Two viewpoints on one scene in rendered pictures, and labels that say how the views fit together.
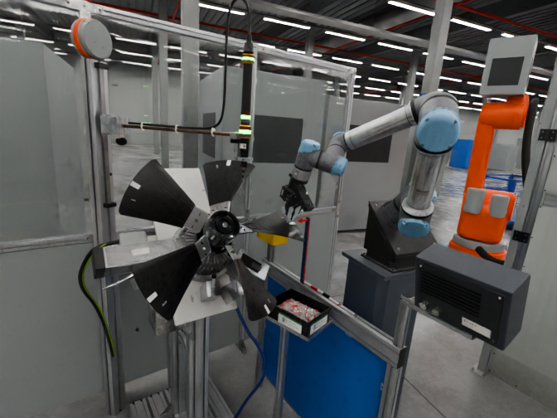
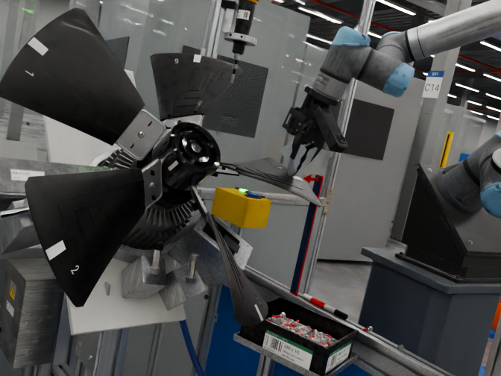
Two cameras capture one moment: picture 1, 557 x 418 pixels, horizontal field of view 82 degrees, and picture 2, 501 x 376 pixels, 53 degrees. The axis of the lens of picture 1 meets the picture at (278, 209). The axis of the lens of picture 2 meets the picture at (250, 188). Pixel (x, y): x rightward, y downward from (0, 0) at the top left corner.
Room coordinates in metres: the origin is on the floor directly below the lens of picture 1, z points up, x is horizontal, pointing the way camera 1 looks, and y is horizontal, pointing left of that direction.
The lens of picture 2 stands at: (0.12, 0.19, 1.29)
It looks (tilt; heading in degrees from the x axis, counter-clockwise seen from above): 7 degrees down; 353
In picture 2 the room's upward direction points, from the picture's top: 12 degrees clockwise
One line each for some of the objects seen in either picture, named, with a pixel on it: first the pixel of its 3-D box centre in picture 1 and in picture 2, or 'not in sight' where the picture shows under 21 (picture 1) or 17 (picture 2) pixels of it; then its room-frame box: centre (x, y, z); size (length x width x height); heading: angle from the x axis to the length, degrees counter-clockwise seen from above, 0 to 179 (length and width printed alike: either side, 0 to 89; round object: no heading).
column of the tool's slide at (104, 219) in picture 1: (106, 259); not in sight; (1.44, 0.82, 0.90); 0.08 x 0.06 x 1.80; 161
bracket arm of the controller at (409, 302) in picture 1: (435, 313); not in sight; (0.91, -0.52, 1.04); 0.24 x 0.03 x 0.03; 36
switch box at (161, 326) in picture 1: (161, 304); (28, 310); (1.35, 0.52, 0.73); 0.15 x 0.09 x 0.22; 36
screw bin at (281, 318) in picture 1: (297, 311); (297, 334); (1.19, -0.11, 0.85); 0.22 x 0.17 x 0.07; 50
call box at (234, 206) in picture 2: (272, 233); (240, 209); (1.66, 0.02, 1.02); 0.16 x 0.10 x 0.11; 36
